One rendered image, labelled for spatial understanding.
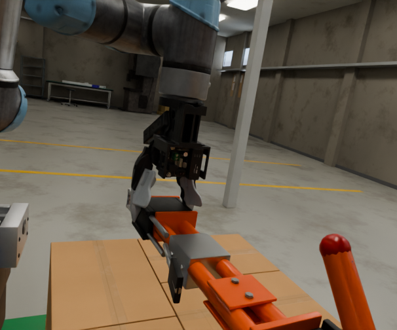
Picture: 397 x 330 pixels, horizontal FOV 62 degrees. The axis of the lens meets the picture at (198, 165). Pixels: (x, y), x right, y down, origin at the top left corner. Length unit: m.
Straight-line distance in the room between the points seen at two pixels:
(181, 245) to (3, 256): 0.43
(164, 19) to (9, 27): 0.39
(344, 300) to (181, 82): 0.34
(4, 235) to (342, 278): 0.63
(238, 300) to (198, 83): 0.30
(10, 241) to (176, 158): 0.41
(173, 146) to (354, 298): 0.31
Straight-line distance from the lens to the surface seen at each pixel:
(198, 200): 0.56
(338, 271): 0.28
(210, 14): 0.51
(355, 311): 0.28
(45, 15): 0.45
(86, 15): 0.45
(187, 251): 0.45
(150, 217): 0.54
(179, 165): 0.50
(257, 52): 3.92
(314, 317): 0.36
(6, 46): 0.82
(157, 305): 1.30
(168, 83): 0.50
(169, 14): 0.52
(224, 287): 0.39
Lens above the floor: 1.30
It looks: 12 degrees down
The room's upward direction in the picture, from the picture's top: 9 degrees clockwise
